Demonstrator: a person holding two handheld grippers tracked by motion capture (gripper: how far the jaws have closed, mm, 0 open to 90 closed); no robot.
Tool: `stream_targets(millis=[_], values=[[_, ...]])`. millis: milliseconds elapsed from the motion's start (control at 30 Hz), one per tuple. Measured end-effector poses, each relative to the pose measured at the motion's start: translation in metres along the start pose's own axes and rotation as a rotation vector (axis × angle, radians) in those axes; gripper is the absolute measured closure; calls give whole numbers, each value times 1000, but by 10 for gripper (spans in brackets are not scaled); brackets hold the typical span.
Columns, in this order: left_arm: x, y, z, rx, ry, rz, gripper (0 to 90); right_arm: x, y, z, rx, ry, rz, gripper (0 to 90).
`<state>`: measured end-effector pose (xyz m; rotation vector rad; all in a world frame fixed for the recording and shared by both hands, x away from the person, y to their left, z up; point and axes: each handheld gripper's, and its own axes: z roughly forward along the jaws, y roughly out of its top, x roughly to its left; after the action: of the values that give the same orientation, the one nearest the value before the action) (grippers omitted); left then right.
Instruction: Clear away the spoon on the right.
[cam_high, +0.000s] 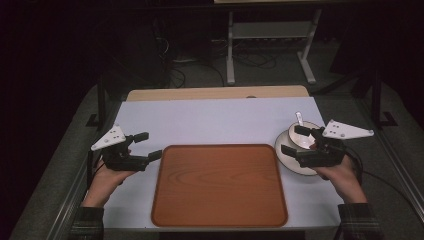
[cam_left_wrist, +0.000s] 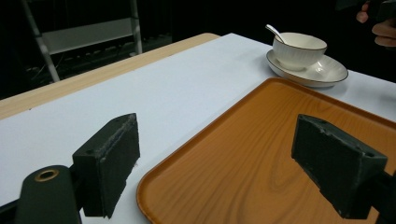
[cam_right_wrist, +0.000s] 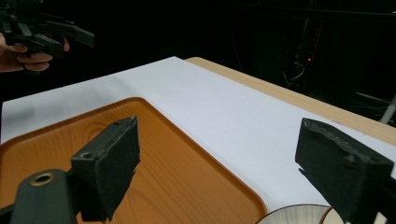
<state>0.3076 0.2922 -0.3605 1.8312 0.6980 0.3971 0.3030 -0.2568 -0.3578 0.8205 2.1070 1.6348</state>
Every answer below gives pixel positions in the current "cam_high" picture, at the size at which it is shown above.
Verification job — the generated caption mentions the white metal stand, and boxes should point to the white metal stand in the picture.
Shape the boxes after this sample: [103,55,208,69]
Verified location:
[225,9,323,86]

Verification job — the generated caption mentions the person's right hand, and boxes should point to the person's right hand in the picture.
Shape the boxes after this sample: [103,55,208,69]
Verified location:
[313,155,368,204]

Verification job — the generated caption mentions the black metal stand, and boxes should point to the black metal stand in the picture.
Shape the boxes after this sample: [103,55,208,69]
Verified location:
[370,68,400,128]
[85,74,108,128]

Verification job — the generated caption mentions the white table mat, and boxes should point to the white table mat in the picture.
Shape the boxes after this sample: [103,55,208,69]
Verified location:
[102,96,345,232]

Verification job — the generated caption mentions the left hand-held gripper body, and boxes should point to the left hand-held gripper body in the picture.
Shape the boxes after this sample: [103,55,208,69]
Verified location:
[90,123,151,172]

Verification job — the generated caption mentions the person's left hand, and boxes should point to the person's left hand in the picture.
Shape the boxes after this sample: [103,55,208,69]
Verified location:
[84,164,138,205]

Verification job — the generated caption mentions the brown wooden tray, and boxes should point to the brown wooden tray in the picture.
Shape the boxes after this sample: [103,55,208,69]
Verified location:
[150,143,290,229]

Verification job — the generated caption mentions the white cup with dark rim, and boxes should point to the white cup with dark rim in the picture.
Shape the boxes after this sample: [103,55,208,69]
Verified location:
[287,120,323,151]

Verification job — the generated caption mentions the white saucer with dark rim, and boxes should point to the white saucer with dark rim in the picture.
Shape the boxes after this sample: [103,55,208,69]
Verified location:
[274,129,323,177]

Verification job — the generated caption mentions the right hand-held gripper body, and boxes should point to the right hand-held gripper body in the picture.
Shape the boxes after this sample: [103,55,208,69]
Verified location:
[296,119,375,169]

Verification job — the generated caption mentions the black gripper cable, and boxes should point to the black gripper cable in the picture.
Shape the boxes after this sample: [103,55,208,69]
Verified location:
[86,149,103,191]
[344,148,424,216]

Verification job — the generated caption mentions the black floor cable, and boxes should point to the black floor cable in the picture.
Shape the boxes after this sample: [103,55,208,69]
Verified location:
[168,58,226,89]
[233,51,278,70]

